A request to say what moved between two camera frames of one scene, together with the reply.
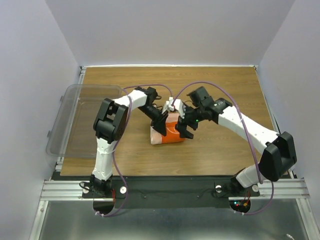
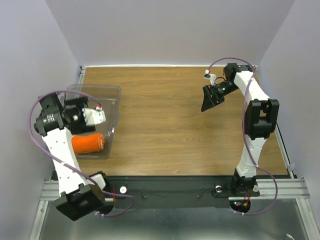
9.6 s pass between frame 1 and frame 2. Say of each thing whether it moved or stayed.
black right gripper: moved
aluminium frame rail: stayed
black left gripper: moved
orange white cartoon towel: moved
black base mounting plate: stayed
